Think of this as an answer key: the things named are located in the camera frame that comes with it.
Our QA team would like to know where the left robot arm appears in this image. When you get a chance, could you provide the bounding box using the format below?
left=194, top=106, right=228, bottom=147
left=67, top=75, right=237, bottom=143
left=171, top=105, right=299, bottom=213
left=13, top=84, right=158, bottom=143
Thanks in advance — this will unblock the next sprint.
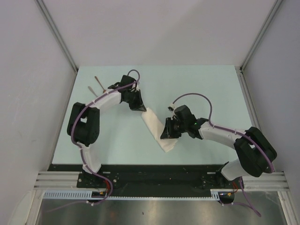
left=67, top=74, right=147, bottom=188

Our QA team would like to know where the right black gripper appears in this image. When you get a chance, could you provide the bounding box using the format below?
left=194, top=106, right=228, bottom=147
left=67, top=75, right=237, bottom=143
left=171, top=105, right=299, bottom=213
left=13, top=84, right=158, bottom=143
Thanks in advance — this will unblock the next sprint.
left=160, top=117, right=188, bottom=139

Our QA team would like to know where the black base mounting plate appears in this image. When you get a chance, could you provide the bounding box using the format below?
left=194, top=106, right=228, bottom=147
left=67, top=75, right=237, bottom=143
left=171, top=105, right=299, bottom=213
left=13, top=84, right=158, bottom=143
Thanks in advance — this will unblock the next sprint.
left=48, top=164, right=244, bottom=198

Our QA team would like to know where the aluminium frame post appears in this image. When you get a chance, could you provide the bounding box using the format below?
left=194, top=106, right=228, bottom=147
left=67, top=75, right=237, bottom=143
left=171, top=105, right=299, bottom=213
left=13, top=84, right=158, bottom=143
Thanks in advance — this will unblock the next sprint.
left=240, top=0, right=285, bottom=72
left=34, top=0, right=79, bottom=74

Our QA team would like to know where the left aluminium frame post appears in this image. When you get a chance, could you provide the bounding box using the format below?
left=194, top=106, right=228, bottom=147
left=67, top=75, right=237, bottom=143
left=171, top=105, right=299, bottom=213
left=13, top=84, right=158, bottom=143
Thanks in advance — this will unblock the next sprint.
left=34, top=0, right=79, bottom=74

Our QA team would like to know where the copper spoon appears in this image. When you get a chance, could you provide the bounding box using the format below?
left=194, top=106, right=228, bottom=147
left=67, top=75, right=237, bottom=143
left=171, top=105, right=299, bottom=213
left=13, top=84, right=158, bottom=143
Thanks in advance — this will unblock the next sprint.
left=94, top=76, right=106, bottom=93

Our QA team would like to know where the purple cable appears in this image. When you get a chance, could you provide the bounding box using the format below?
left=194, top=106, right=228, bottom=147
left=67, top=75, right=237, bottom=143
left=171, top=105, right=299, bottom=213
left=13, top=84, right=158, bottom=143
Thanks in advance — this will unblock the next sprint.
left=172, top=93, right=275, bottom=218
left=70, top=69, right=141, bottom=211

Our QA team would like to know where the white slotted cable duct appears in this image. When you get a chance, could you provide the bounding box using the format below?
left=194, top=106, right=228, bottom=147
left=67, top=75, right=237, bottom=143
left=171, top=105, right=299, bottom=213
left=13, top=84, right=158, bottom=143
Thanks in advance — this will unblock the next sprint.
left=43, top=189, right=237, bottom=201

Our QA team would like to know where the aluminium cross rail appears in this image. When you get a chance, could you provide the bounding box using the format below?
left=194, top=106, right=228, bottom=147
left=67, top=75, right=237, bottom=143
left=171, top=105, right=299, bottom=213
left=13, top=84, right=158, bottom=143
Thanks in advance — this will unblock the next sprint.
left=34, top=171, right=289, bottom=191

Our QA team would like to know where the silver fork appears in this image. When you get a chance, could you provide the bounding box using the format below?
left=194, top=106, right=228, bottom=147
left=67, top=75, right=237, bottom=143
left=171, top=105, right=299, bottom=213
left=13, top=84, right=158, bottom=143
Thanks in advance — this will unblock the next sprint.
left=88, top=86, right=98, bottom=97

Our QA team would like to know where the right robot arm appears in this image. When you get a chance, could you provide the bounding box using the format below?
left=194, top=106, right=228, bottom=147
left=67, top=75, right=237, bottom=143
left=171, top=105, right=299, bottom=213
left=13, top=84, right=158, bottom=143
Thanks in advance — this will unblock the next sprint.
left=160, top=105, right=277, bottom=188

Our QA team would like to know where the white cloth napkin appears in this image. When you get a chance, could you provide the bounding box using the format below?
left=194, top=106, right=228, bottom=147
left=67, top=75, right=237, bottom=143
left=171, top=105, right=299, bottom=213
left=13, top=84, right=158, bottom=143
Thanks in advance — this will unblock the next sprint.
left=142, top=107, right=177, bottom=152

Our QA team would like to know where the right aluminium frame post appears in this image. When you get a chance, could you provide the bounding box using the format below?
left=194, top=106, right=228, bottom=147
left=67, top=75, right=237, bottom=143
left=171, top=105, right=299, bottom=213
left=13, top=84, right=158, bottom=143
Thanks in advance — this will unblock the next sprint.
left=240, top=0, right=285, bottom=72

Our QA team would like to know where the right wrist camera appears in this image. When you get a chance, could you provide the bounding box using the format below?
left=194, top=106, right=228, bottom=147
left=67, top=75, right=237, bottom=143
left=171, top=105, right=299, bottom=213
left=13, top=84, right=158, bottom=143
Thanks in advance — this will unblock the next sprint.
left=168, top=103, right=176, bottom=112

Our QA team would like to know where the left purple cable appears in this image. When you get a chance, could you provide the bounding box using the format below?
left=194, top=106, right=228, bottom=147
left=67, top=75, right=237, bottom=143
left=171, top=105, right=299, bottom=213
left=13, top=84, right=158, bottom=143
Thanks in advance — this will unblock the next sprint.
left=70, top=69, right=141, bottom=211

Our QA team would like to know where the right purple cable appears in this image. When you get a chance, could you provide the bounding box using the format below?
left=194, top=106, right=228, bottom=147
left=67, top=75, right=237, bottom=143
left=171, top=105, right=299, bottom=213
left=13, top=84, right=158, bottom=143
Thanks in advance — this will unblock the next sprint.
left=172, top=93, right=275, bottom=218

